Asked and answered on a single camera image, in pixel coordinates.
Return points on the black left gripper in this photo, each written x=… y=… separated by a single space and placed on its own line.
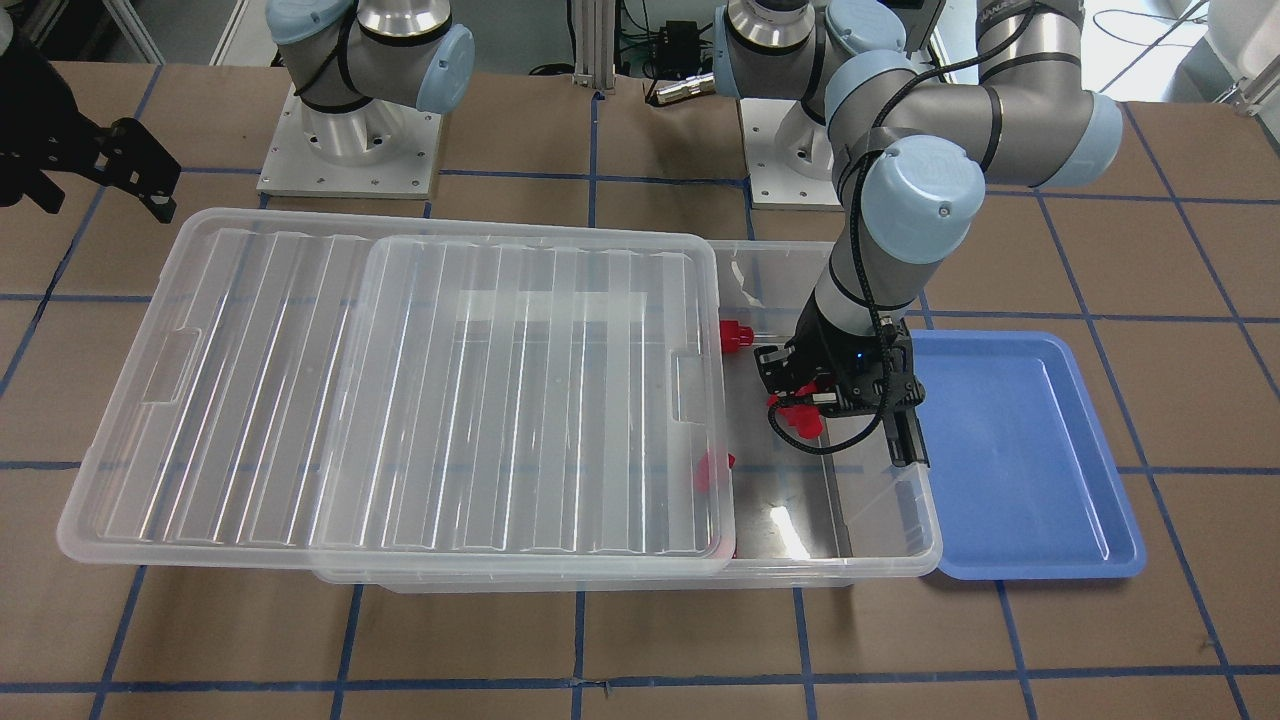
x=818 y=347

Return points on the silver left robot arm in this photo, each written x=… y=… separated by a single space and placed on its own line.
x=913 y=152

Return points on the blue plastic tray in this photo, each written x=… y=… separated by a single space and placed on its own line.
x=1024 y=483

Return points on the clear plastic box lid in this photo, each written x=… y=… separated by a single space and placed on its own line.
x=210 y=449

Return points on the red block in box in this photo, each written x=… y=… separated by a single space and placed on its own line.
x=705 y=468
x=734 y=336

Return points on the aluminium frame post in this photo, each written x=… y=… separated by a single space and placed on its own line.
x=594 y=30

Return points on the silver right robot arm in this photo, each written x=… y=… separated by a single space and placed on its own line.
x=370 y=82

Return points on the clear plastic storage box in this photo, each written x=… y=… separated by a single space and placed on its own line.
x=840 y=500

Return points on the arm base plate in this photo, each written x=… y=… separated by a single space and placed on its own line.
x=788 y=156
x=381 y=151

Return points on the red block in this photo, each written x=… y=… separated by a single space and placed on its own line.
x=798 y=415
x=734 y=336
x=705 y=468

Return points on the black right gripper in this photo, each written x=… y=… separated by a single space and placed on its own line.
x=42 y=122

